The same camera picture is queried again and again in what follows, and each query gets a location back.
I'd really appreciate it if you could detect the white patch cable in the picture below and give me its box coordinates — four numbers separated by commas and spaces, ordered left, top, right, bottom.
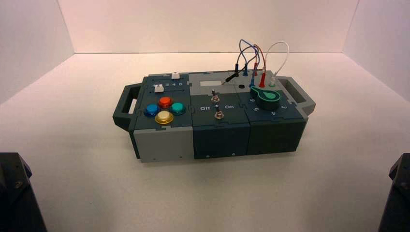
261, 41, 290, 87

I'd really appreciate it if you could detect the blue patch cable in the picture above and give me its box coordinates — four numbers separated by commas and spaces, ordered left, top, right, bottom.
238, 39, 260, 88

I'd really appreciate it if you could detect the blue push button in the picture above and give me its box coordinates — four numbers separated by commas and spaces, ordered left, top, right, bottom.
144, 104, 160, 117

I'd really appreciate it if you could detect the black left robot arm base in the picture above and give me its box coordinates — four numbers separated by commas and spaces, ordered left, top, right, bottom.
0, 152, 48, 232

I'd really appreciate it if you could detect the red patch cable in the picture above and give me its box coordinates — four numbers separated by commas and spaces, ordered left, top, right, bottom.
252, 43, 267, 88

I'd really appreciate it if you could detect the teal push button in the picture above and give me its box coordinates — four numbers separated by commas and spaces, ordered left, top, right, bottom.
169, 102, 187, 116

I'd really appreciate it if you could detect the yellow push button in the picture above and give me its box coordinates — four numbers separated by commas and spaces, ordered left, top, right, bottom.
155, 111, 175, 125

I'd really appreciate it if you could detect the teal and grey task box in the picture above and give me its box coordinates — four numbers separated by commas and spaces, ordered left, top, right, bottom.
113, 70, 317, 163

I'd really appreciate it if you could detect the green rotary knob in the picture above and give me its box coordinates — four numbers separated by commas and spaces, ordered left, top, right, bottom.
250, 86, 282, 112

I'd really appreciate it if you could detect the black patch cable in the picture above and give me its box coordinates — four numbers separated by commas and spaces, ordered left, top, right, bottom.
221, 44, 260, 86

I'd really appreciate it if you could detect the red push button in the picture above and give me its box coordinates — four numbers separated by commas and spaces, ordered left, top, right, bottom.
158, 96, 174, 109

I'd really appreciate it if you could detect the black right robot arm base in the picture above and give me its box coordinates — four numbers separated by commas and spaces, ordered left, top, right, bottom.
377, 153, 410, 232

